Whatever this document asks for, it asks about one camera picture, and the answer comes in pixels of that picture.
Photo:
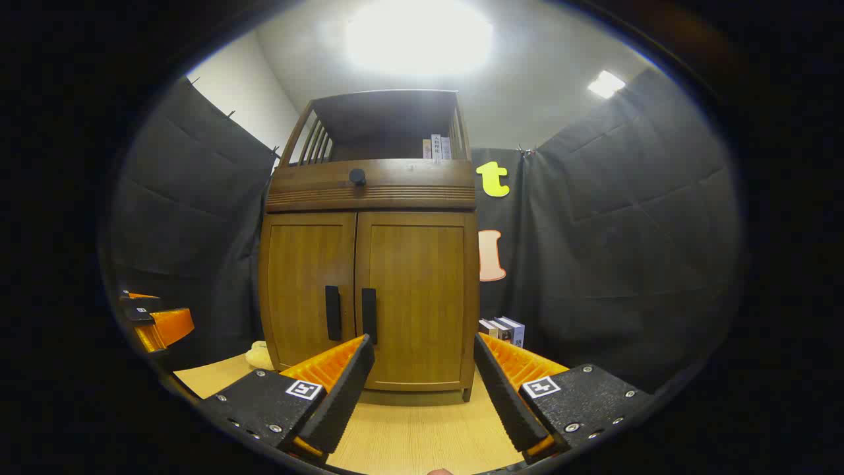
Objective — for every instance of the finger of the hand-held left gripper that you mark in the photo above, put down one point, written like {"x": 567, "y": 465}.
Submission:
{"x": 165, "y": 328}
{"x": 142, "y": 301}

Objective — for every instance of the small ceiling light panel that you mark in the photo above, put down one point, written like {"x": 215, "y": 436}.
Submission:
{"x": 606, "y": 84}

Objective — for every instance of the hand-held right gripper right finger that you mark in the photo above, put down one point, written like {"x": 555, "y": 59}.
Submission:
{"x": 504, "y": 396}

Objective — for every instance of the wooden double-door shoe cabinet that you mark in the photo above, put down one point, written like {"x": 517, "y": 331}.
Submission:
{"x": 369, "y": 181}

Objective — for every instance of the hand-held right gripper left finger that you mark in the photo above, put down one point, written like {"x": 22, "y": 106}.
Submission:
{"x": 346, "y": 389}

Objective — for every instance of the large ceiling light panel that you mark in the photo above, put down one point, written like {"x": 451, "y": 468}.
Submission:
{"x": 419, "y": 36}

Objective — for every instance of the black round drawer knob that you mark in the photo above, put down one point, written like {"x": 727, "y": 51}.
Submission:
{"x": 357, "y": 177}

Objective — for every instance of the cream plush toy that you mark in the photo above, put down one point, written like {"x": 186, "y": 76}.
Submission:
{"x": 258, "y": 356}

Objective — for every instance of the wooden cabinet door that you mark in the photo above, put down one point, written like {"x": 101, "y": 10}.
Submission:
{"x": 297, "y": 277}
{"x": 422, "y": 297}

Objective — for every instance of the black backdrop cloth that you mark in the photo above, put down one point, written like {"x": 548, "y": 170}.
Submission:
{"x": 626, "y": 231}

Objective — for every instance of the row of upright books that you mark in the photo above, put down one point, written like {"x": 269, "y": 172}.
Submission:
{"x": 436, "y": 148}

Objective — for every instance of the small stack of books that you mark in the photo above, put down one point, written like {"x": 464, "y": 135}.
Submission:
{"x": 508, "y": 328}

